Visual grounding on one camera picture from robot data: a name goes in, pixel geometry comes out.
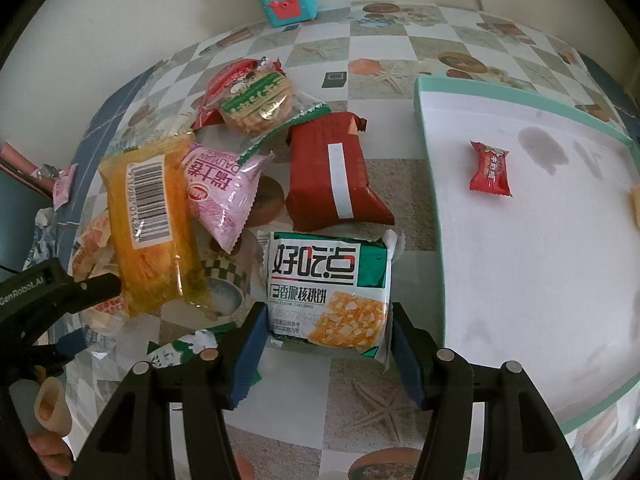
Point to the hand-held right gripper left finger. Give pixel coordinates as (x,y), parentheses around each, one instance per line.
(247,355)

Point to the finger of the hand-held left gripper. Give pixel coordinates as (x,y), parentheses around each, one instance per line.
(97,291)

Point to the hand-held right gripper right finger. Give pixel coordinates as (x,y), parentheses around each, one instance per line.
(407,360)

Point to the white orange snack packet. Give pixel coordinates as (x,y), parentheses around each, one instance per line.
(92,255)

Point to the small green white packet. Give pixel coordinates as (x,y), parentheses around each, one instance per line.
(182,350)

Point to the orange clear barcode snack packet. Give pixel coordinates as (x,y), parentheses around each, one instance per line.
(150,240)

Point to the green white biscuit packet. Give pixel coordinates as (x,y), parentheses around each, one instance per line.
(325,280)

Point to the white box with teal rim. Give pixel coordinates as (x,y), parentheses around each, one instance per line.
(525,285)

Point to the pink snack packet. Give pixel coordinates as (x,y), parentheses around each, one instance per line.
(225,195)

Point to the person's left hand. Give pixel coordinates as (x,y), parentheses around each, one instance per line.
(50,455)

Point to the crumpled foil wrapper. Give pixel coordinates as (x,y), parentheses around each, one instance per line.
(42,235)

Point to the cream hollow tube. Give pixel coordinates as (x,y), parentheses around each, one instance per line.
(50,405)

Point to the small pink packet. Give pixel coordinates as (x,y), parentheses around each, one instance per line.
(62,190)

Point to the blue tablecloth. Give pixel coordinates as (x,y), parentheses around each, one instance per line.
(85,180)

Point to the dark red stick packet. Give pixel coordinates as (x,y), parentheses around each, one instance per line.
(15,157)

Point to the dark red white-striped packet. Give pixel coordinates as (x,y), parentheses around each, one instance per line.
(315,180)

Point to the small red candy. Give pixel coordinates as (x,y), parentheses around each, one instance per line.
(492,170)

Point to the red round snack packet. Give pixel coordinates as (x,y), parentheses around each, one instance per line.
(227,80)

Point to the clear green-striped biscuit packet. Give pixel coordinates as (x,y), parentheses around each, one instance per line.
(260,102)

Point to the yellow jelly cup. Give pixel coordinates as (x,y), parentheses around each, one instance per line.
(634,210)

